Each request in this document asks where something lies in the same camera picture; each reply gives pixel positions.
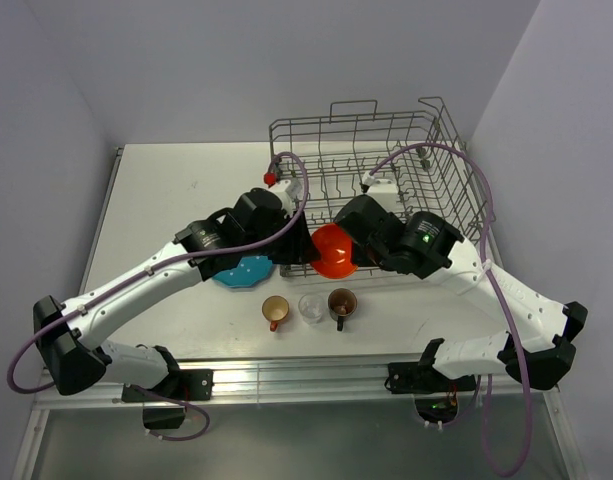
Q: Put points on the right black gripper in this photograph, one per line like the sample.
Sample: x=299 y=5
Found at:
x=359 y=257

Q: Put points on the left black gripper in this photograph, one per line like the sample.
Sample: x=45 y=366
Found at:
x=299 y=248

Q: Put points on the orange bowl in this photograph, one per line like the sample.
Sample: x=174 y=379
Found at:
x=335 y=249

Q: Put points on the clear glass tumbler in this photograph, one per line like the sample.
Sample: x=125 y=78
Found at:
x=311 y=308

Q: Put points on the dark brown mug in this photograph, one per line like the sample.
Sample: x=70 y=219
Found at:
x=342 y=304

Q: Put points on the orange ceramic cup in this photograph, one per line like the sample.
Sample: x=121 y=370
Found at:
x=275 y=309

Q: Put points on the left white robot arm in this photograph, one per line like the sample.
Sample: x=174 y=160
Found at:
x=74 y=334

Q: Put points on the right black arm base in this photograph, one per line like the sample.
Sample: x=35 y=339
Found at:
x=418 y=379

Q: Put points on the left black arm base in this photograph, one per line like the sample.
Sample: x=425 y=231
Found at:
x=185 y=385

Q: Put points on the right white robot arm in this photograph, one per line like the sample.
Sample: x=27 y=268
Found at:
x=536 y=343

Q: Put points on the blue polka dot plate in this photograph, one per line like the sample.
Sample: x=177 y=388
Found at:
x=250 y=271

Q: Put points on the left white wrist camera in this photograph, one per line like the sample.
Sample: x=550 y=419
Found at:
x=285 y=189

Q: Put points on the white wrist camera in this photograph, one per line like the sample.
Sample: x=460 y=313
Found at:
x=285 y=189
x=378 y=187

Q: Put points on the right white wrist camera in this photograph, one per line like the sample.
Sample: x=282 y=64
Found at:
x=378 y=187

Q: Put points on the grey wire dish rack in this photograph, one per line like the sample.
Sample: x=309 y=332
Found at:
x=423 y=148

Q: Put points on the aluminium mounting rail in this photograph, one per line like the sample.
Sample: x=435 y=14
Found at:
x=263 y=381

